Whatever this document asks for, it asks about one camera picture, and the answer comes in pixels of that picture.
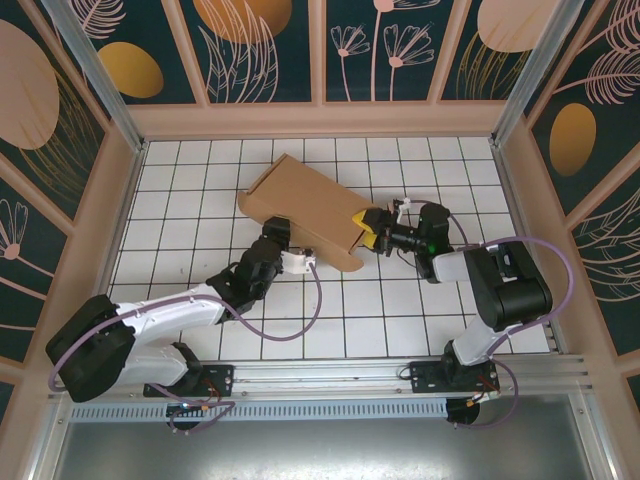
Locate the brown cardboard box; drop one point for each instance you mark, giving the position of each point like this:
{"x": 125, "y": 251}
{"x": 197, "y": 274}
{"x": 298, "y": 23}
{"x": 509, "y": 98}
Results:
{"x": 305, "y": 200}

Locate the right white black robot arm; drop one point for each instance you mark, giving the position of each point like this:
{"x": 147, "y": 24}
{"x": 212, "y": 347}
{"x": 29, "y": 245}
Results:
{"x": 515, "y": 295}

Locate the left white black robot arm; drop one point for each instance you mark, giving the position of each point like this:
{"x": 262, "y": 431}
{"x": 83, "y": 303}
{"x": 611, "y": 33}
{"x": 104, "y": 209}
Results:
{"x": 165, "y": 310}

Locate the galvanised metal sheet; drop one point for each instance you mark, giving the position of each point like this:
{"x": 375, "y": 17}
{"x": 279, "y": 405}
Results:
{"x": 320, "y": 450}

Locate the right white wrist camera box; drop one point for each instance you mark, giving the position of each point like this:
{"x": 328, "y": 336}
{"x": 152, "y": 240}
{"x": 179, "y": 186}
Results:
{"x": 406, "y": 203}

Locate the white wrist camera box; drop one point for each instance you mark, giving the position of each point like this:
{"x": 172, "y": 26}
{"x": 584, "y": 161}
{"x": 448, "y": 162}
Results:
{"x": 406, "y": 203}
{"x": 297, "y": 262}

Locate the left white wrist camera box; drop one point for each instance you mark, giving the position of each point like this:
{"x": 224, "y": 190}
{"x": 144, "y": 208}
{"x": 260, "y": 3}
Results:
{"x": 297, "y": 262}

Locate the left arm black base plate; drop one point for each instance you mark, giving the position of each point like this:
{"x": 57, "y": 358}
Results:
{"x": 220, "y": 376}

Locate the aluminium mounting rail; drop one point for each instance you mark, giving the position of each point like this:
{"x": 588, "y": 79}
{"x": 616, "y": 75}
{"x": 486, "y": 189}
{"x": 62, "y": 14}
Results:
{"x": 320, "y": 372}

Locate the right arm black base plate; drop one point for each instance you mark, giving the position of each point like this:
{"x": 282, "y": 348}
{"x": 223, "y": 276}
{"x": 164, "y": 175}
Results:
{"x": 425, "y": 376}

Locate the aluminium frame post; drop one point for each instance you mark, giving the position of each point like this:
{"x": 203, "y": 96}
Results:
{"x": 540, "y": 65}
{"x": 90, "y": 65}

